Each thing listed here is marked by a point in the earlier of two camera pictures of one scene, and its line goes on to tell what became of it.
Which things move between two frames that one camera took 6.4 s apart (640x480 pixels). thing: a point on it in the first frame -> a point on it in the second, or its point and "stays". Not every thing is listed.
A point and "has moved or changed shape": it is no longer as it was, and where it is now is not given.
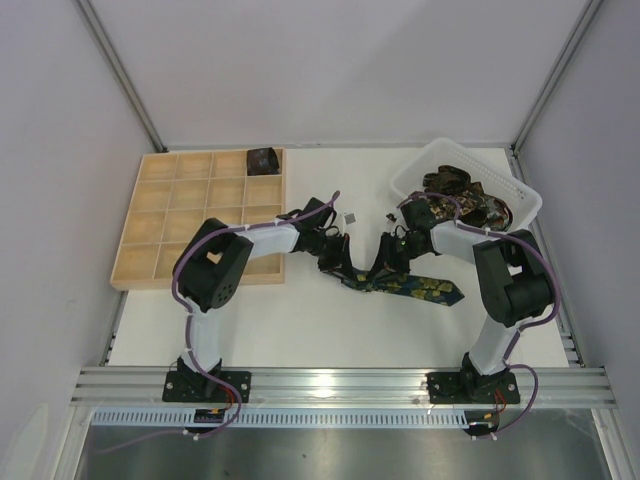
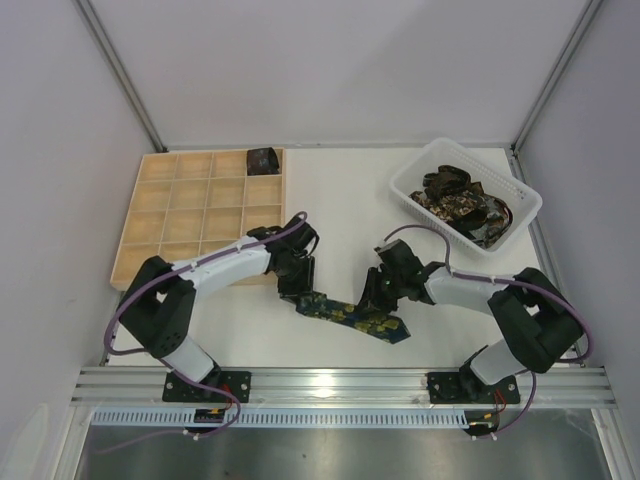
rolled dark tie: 262,161 stays
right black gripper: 385,255 -> 377,290
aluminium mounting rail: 572,387 stays
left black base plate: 180,386 stays
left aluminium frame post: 99,30 stays
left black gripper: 335,255 -> 295,284
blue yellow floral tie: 396,282 has moved or changed shape
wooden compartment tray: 176,192 stays
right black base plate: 468,388 stays
